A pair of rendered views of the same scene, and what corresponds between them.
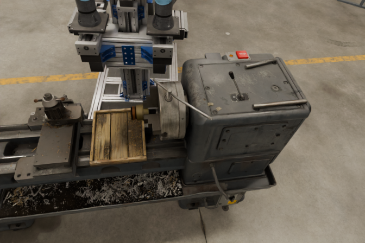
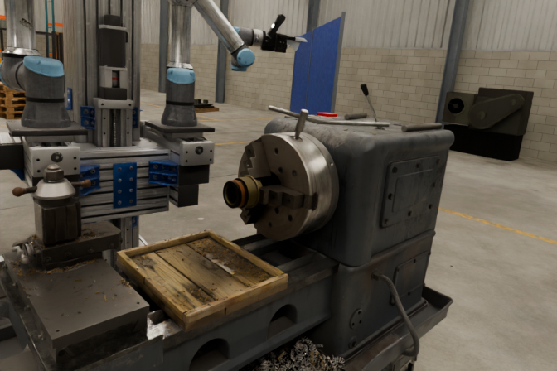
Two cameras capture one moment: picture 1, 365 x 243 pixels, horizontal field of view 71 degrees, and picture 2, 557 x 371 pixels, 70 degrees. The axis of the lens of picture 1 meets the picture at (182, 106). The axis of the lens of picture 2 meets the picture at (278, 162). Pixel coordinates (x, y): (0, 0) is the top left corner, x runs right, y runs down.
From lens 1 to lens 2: 103 cm
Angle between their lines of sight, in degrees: 45
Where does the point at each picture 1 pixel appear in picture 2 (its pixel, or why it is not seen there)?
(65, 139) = (104, 278)
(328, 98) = not seen: hidden behind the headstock
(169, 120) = (317, 167)
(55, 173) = (121, 352)
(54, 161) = (112, 315)
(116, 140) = (204, 277)
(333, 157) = not seen: hidden behind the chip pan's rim
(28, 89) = not seen: outside the picture
